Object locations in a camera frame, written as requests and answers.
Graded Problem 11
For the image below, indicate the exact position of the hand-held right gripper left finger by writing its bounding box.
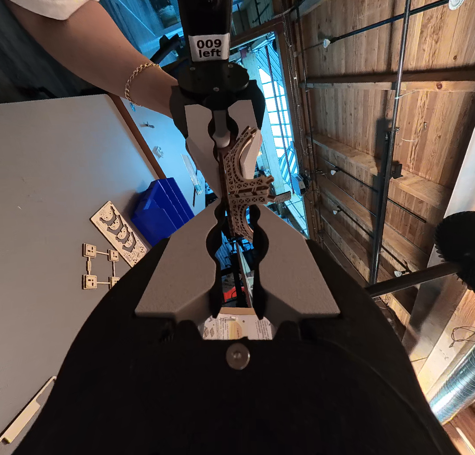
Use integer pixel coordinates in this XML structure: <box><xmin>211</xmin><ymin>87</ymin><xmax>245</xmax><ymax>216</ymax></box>
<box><xmin>135</xmin><ymin>201</ymin><xmax>225</xmax><ymax>323</ymax></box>

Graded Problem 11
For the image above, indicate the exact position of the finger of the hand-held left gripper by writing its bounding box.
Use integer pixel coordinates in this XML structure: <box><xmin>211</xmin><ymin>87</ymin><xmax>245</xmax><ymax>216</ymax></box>
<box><xmin>226</xmin><ymin>100</ymin><xmax>263</xmax><ymax>183</ymax></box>
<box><xmin>184</xmin><ymin>104</ymin><xmax>225</xmax><ymax>200</ymax></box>

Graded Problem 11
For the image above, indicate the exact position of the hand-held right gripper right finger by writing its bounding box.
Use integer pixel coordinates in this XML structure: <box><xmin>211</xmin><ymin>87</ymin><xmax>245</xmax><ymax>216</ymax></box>
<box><xmin>253</xmin><ymin>202</ymin><xmax>341</xmax><ymax>321</ymax></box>

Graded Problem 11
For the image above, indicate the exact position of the wooden lattice tower base model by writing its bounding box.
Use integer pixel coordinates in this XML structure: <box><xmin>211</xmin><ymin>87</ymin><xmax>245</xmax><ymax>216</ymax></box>
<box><xmin>217</xmin><ymin>126</ymin><xmax>277</xmax><ymax>242</ymax></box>

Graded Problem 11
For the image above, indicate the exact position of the person's left forearm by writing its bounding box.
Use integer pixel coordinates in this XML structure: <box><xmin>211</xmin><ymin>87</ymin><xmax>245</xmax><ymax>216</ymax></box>
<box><xmin>5</xmin><ymin>0</ymin><xmax>160</xmax><ymax>107</ymax></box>

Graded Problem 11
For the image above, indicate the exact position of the grey desk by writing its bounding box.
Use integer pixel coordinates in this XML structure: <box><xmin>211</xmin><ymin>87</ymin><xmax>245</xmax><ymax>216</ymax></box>
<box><xmin>0</xmin><ymin>93</ymin><xmax>167</xmax><ymax>455</ymax></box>

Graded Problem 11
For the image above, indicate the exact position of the person's left hand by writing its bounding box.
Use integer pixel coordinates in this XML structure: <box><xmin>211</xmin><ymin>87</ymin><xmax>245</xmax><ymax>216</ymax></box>
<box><xmin>139</xmin><ymin>65</ymin><xmax>179</xmax><ymax>120</ymax></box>

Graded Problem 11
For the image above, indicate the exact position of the white table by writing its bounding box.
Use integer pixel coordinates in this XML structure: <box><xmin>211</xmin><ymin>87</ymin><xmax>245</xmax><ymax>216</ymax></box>
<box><xmin>120</xmin><ymin>95</ymin><xmax>208</xmax><ymax>207</ymax></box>

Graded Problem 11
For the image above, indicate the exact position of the clear plastic packet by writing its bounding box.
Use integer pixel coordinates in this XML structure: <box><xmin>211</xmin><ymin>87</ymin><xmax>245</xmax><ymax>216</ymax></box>
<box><xmin>181</xmin><ymin>154</ymin><xmax>204</xmax><ymax>196</ymax></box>

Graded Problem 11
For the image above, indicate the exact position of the wooden sheet with arch cutouts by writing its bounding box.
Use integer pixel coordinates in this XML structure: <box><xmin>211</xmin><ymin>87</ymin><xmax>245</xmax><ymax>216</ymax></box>
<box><xmin>90</xmin><ymin>201</ymin><xmax>152</xmax><ymax>268</ymax></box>

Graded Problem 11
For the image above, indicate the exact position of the blue plastic bin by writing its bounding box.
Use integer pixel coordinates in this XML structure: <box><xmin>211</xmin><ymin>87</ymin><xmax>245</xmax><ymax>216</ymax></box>
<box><xmin>130</xmin><ymin>178</ymin><xmax>195</xmax><ymax>247</ymax></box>

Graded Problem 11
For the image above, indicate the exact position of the instruction booklet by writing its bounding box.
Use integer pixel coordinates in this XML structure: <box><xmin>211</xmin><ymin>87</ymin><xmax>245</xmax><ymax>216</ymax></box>
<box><xmin>202</xmin><ymin>312</ymin><xmax>275</xmax><ymax>340</ymax></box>

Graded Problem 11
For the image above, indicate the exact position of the black fuzzy disc on rod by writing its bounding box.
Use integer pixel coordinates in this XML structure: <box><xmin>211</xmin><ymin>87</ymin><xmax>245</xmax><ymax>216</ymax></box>
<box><xmin>365</xmin><ymin>210</ymin><xmax>475</xmax><ymax>298</ymax></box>

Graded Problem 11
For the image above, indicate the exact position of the black lighting rod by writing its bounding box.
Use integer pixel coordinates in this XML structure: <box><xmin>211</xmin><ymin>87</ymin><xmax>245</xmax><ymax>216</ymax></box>
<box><xmin>322</xmin><ymin>0</ymin><xmax>459</xmax><ymax>49</ymax></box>

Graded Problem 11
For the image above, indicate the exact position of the pale flat strip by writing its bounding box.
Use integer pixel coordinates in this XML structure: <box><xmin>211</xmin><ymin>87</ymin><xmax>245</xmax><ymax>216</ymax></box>
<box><xmin>0</xmin><ymin>375</ymin><xmax>57</xmax><ymax>444</ymax></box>

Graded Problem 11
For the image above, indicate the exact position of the gold chain bracelet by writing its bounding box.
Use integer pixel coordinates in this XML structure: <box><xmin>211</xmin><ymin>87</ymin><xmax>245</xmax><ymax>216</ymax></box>
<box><xmin>123</xmin><ymin>62</ymin><xmax>162</xmax><ymax>107</ymax></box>

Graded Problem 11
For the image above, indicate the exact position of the wooden square connector frame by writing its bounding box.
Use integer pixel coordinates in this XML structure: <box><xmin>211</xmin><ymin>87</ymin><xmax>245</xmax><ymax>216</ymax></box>
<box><xmin>82</xmin><ymin>243</ymin><xmax>121</xmax><ymax>290</ymax></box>

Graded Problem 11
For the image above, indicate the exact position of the short silver ventilation duct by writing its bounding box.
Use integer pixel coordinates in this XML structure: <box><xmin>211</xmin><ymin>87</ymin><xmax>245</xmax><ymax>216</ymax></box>
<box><xmin>428</xmin><ymin>345</ymin><xmax>475</xmax><ymax>424</ymax></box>

